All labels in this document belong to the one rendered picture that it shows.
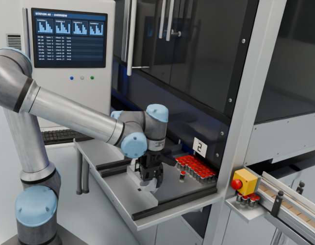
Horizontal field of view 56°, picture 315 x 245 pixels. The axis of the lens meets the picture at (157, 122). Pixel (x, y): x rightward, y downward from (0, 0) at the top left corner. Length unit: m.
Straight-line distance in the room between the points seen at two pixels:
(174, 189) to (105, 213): 1.26
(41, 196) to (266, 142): 0.87
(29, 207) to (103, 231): 1.39
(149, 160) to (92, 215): 1.43
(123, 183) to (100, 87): 0.78
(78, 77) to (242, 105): 1.04
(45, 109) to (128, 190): 0.56
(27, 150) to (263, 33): 0.84
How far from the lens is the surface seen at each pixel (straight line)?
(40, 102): 0.80
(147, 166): 1.06
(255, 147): 1.26
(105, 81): 1.87
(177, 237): 1.68
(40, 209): 0.96
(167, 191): 1.25
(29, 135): 0.99
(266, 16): 1.06
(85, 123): 0.82
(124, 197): 1.20
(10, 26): 6.32
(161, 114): 0.97
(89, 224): 2.37
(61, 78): 1.80
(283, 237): 1.36
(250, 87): 1.09
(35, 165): 1.04
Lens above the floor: 1.63
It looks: 24 degrees down
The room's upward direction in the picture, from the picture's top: 7 degrees clockwise
